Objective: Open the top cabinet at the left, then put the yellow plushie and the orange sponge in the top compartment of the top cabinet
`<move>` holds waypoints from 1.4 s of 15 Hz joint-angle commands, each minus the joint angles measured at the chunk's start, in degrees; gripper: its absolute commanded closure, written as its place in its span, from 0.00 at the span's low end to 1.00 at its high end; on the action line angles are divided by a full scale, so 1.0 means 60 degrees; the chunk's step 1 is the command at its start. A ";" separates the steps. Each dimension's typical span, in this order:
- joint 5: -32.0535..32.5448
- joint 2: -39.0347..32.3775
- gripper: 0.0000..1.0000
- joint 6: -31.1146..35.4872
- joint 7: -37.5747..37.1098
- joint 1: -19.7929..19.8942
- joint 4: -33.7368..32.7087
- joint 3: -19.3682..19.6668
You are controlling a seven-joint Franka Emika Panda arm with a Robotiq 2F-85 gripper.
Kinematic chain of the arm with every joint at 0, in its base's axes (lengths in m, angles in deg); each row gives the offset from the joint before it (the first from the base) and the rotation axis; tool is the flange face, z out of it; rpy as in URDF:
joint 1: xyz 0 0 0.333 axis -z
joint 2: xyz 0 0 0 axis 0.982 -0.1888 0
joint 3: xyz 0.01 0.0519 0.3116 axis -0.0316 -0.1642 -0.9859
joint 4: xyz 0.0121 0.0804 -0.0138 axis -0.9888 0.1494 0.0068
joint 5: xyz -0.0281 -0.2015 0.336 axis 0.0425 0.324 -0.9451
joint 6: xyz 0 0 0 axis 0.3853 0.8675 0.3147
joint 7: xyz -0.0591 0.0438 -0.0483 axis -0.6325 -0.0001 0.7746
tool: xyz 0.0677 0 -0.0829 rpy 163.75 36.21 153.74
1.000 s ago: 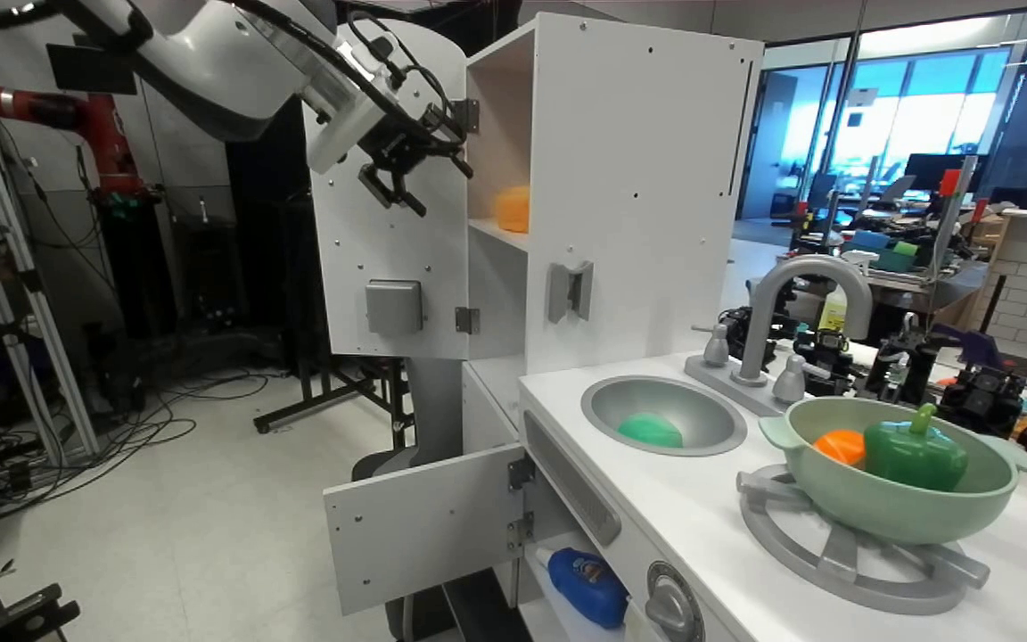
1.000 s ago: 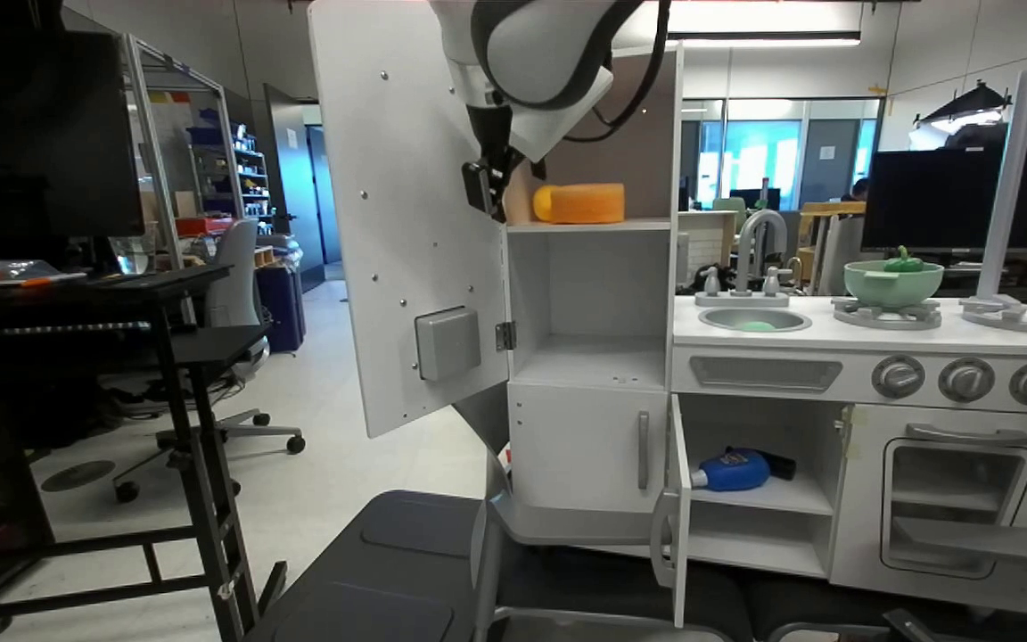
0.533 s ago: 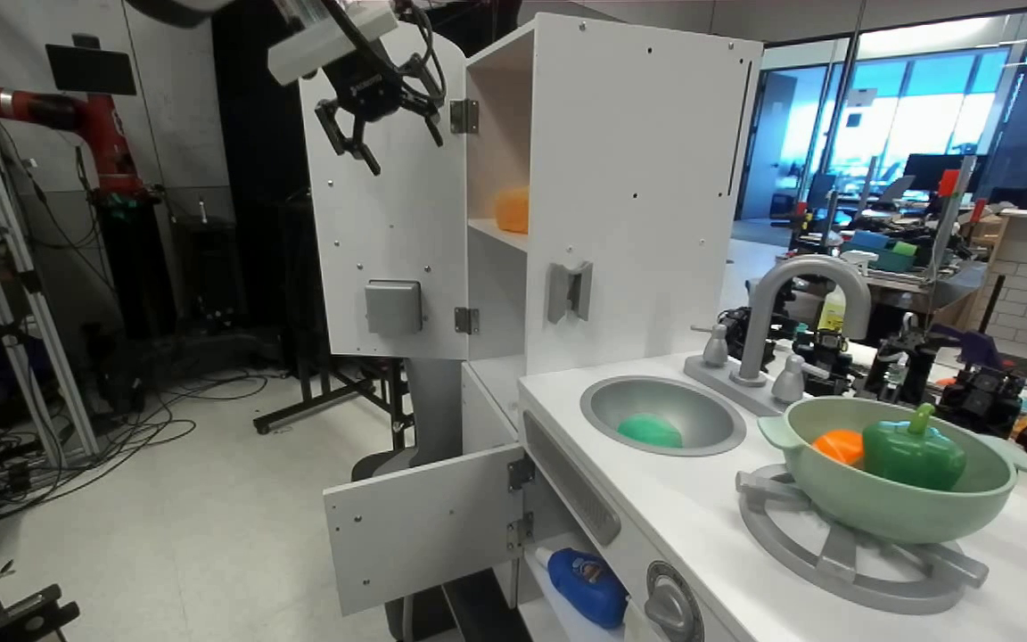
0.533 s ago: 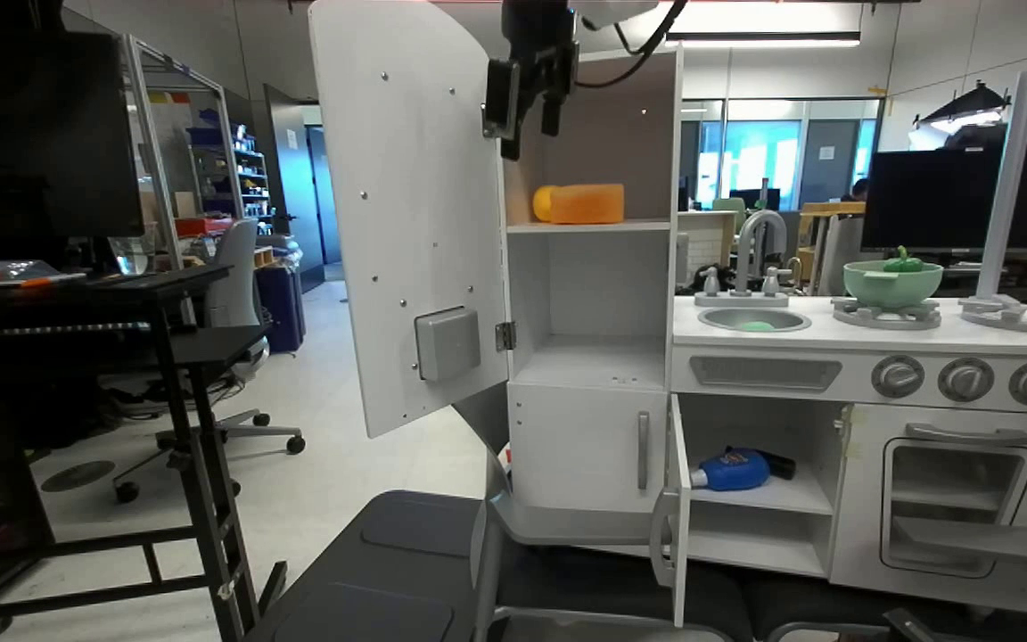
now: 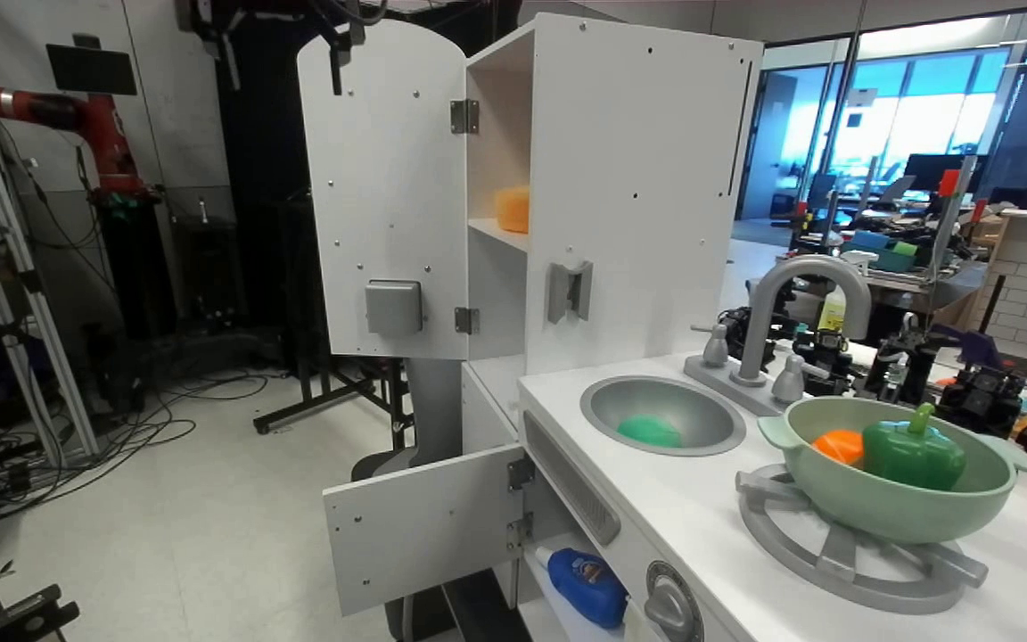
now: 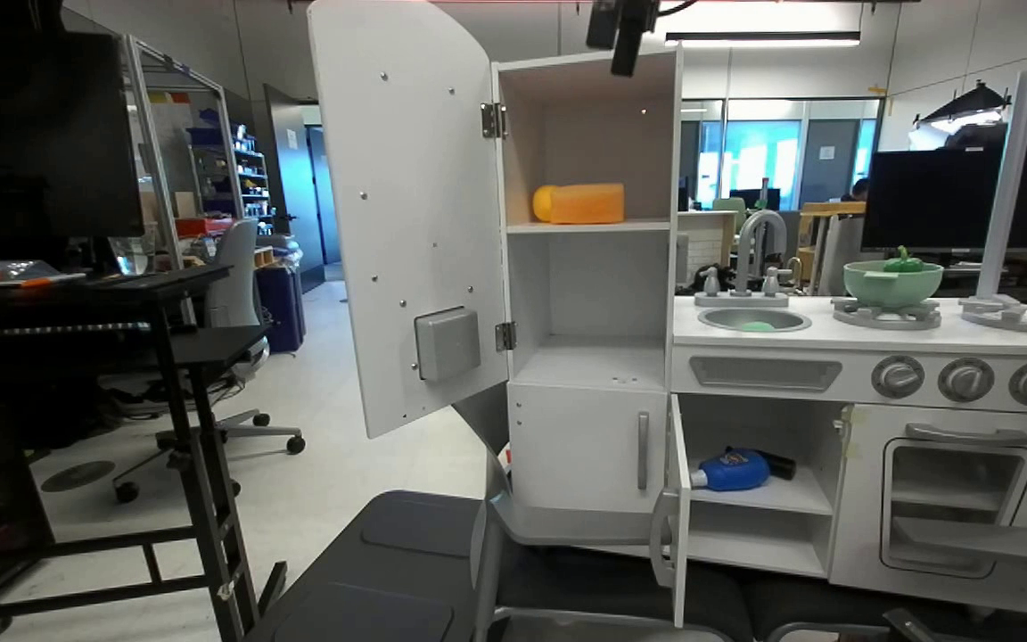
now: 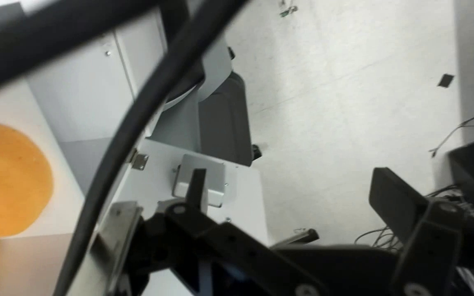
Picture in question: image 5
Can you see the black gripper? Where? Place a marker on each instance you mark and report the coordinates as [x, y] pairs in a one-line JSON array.
[[338, 23]]

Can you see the white arched cabinet door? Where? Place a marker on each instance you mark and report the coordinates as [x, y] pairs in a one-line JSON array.
[[384, 178]]

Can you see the orange plush toy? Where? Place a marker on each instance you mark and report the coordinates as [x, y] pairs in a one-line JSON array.
[[513, 213]]

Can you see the red robot arm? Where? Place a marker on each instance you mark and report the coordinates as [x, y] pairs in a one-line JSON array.
[[72, 110]]

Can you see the white small cabinet door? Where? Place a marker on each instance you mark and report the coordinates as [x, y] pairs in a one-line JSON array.
[[430, 529]]

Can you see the small black screen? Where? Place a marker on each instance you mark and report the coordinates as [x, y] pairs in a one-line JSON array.
[[90, 70]]

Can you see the white toy kitchen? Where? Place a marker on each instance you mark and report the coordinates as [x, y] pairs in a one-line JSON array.
[[631, 178]]

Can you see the black stand base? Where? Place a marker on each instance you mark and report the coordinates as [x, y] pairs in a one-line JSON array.
[[323, 396]]

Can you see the grey sink basin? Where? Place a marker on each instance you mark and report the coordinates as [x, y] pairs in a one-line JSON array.
[[669, 396]]

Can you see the grey toy faucet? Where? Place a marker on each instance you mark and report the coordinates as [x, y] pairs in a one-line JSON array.
[[816, 271]]

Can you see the yellow bottle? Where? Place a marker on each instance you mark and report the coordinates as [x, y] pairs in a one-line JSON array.
[[832, 311]]

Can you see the blue bottle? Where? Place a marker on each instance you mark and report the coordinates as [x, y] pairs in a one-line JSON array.
[[584, 586]]

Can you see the orange toy vegetable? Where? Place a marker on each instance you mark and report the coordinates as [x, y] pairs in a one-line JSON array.
[[839, 446]]

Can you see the grey stove knob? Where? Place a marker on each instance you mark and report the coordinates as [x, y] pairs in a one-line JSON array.
[[669, 604]]

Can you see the black tripod base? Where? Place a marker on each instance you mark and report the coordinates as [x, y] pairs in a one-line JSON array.
[[26, 612]]

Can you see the green toy bell pepper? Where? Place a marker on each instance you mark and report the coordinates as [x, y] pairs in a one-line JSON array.
[[913, 451]]

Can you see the pale green toy pot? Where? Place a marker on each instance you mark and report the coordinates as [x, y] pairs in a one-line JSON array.
[[892, 512]]

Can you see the grey burner grate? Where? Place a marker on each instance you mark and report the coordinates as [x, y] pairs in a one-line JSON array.
[[847, 576]]

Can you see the aluminium ladder frame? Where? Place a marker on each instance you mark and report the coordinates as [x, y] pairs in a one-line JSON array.
[[7, 236]]

